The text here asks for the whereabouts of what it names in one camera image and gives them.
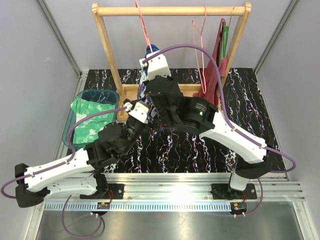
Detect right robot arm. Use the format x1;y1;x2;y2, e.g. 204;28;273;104
145;77;272;200

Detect blue transparent plastic bin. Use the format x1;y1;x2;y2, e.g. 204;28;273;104
62;89;119;149

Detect maroon tank top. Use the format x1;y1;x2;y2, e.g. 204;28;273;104
193;24;227;107

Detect wooden clothes rack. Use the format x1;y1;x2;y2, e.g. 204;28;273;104
91;2;252;124

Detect green hanger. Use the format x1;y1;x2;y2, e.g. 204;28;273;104
217;18;229;77

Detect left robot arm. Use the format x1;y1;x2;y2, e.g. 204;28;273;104
14;113;148;208

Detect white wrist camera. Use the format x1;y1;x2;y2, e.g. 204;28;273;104
123;100;151;124
139;54;171;81

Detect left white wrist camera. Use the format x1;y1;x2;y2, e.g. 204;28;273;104
123;100;151;124

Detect green tie-dye trousers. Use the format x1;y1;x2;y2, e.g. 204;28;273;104
70;96;116;146

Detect aluminium mounting rail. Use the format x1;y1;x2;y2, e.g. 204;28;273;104
35;173;305;212

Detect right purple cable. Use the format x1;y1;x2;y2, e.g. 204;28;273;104
143;43;297;217

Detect pink wire hanger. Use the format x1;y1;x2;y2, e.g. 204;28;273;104
135;0;153;53
191;5;208;94

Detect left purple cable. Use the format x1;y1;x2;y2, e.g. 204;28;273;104
0;106;130;237

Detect purple cable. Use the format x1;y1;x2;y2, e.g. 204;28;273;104
0;106;130;237
143;43;297;217

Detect blue patterned trousers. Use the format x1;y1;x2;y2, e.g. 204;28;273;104
137;44;159;107

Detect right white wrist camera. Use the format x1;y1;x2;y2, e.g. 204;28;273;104
139;54;171;81

